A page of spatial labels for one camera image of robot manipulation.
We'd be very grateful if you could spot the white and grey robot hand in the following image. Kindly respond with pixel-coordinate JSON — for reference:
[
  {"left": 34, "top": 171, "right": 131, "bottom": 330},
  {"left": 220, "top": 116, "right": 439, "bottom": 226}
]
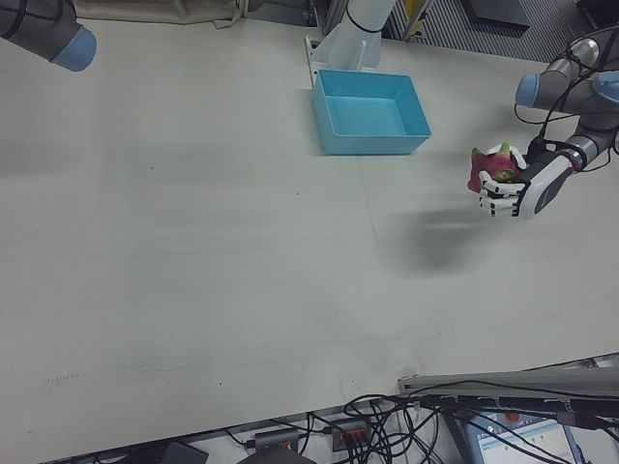
[{"left": 477, "top": 147, "right": 579, "bottom": 221}]

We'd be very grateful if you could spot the pink dragon fruit toy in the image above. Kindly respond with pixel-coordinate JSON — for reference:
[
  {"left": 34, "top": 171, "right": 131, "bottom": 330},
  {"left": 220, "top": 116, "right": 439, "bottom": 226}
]
[{"left": 466, "top": 141, "right": 528, "bottom": 195}]

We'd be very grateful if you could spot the black flat plate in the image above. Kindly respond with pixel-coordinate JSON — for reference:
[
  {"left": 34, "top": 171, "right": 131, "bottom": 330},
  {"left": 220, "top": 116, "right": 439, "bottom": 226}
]
[{"left": 470, "top": 0, "right": 534, "bottom": 35}]

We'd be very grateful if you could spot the blue plastic bin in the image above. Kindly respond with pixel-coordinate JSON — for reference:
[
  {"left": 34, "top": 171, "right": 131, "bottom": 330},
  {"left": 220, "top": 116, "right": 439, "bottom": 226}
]
[{"left": 309, "top": 68, "right": 433, "bottom": 158}]

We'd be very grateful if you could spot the white stand base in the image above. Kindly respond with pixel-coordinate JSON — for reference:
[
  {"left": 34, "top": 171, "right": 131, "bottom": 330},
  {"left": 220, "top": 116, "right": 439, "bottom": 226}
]
[{"left": 303, "top": 0, "right": 398, "bottom": 91}]

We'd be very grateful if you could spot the blue grey teach pendant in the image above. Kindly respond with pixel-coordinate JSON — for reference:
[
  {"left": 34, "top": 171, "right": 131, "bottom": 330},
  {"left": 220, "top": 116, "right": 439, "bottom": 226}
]
[{"left": 463, "top": 409, "right": 584, "bottom": 464}]

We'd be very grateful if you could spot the hub with orange ports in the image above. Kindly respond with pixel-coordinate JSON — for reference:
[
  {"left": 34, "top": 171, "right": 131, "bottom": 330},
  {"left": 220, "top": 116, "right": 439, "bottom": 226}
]
[{"left": 330, "top": 417, "right": 372, "bottom": 450}]

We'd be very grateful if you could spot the grey usb hub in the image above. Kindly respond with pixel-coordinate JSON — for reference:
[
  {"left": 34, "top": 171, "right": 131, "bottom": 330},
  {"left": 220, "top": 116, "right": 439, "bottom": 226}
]
[{"left": 252, "top": 426, "right": 305, "bottom": 451}]

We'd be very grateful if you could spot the beige cloth bag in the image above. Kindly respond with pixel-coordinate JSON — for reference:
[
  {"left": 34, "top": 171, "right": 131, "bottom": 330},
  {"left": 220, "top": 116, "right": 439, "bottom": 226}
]
[{"left": 74, "top": 0, "right": 244, "bottom": 29}]

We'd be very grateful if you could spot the black flat device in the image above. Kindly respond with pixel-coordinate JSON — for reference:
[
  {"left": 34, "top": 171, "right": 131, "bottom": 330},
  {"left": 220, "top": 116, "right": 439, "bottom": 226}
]
[{"left": 161, "top": 439, "right": 210, "bottom": 464}]

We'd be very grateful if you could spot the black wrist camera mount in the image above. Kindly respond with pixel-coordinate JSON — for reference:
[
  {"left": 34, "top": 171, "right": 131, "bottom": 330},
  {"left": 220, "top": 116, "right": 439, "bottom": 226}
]
[{"left": 525, "top": 136, "right": 558, "bottom": 164}]

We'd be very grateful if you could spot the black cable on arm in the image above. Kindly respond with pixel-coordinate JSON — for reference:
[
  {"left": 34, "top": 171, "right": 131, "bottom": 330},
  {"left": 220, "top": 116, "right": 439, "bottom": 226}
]
[{"left": 514, "top": 26, "right": 619, "bottom": 171}]

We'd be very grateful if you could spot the aluminium rail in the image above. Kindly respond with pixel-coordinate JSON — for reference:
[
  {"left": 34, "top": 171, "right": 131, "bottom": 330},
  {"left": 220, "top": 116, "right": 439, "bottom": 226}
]
[{"left": 397, "top": 354, "right": 619, "bottom": 418}]

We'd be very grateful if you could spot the yellow black striped post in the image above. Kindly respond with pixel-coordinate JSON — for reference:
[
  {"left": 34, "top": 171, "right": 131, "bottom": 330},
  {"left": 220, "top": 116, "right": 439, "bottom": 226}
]
[{"left": 402, "top": 0, "right": 434, "bottom": 39}]

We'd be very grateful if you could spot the black cable along rail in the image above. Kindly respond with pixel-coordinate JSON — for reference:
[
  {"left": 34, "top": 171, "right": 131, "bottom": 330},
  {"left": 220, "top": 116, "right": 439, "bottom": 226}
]
[{"left": 419, "top": 392, "right": 619, "bottom": 429}]

